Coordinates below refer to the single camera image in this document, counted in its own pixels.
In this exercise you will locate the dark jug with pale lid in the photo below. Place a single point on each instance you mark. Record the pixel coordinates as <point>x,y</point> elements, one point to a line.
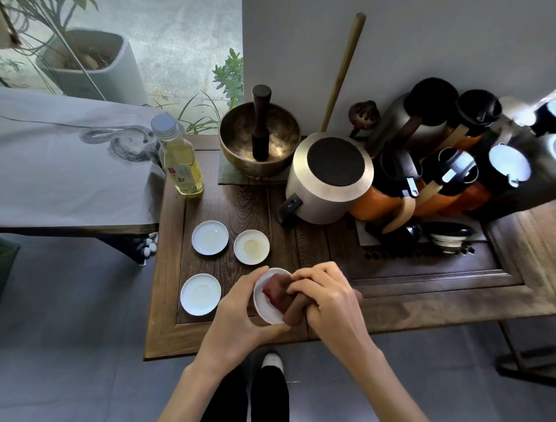
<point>545,124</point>

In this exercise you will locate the black trousers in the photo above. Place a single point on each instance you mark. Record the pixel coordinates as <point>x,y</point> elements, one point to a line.
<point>269,400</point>

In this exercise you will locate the grey concrete planter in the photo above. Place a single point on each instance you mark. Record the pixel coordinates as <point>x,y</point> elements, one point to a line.
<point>117,82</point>

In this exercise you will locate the dried lotus pod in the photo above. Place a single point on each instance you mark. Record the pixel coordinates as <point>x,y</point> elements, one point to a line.
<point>364,114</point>

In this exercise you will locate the white canvas board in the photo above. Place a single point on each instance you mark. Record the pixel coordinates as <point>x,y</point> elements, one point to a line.
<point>5,30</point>

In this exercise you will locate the small green shrub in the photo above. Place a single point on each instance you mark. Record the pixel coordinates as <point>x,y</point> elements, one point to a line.
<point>232,74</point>

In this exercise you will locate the brass singing bowl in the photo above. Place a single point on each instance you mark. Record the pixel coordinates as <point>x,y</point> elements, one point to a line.
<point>236,135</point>

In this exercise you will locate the reddish brown cloth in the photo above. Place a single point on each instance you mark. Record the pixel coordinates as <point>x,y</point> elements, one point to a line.
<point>278,291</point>

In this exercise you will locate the dark wooden mallet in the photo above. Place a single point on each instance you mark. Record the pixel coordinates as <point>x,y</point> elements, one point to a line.
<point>261,121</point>

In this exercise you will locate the bottle of yellow liquid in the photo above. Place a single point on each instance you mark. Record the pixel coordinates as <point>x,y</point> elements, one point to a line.
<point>182,169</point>

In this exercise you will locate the low dark wooden bench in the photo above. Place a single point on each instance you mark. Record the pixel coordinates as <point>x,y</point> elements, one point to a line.
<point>126,245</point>

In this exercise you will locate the small black teapot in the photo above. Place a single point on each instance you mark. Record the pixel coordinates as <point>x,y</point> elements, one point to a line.
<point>391,232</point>

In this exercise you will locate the dark table base frame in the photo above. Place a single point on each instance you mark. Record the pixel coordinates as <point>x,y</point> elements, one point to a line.
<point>525,369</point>

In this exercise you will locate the silver canister with black lid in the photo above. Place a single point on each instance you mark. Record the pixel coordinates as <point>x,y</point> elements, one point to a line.
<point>317,204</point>

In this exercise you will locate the white right shoe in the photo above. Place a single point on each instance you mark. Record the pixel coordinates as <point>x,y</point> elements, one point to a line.
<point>272,361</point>

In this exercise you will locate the dark green square mat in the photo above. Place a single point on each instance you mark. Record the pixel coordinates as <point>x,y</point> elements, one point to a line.
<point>228,178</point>

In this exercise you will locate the person's right hand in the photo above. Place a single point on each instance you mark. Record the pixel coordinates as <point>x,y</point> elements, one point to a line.
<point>334,308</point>

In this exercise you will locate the broad-leaf potted plant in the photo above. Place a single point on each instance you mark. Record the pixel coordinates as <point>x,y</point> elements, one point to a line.
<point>80,3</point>

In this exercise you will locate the black jug with white lid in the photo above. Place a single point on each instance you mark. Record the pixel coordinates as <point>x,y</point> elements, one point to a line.
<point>510,164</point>

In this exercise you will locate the long-bladed grass plant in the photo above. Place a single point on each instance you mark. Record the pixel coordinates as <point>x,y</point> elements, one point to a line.
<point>204,124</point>

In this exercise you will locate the orange jug with black lid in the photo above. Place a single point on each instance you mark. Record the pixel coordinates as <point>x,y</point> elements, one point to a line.
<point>469,198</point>
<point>369,204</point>
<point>478,106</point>

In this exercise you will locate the dark wooden side table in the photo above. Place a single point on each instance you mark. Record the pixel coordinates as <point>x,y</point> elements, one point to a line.
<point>243,208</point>

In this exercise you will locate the silver jug with white top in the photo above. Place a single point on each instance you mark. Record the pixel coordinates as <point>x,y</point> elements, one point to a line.
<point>512,108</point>

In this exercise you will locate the thin grey rod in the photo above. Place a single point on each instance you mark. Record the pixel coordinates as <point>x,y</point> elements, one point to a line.
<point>78,65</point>

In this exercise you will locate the cluster of white pebbles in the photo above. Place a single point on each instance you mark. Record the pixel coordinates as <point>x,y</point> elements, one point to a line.
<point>147,250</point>

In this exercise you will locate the person's left hand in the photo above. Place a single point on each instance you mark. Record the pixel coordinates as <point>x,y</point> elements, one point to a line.
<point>230,326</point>

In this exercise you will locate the grey ink-painted cloth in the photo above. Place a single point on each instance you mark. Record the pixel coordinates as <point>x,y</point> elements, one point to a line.
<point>65,174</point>

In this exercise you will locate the long bamboo pole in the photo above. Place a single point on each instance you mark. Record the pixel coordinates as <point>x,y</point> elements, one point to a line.
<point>343,69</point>

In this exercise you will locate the white saucer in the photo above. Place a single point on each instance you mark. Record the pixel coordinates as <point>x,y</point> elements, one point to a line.
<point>251,248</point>
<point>200,294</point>
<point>260,304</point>
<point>210,238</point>

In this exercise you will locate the white bowl with black lid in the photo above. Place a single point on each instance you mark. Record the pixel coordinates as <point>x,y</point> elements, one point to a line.
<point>447,241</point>

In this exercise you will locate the silver jug with black lid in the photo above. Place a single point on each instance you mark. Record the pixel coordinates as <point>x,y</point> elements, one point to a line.
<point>434,98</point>

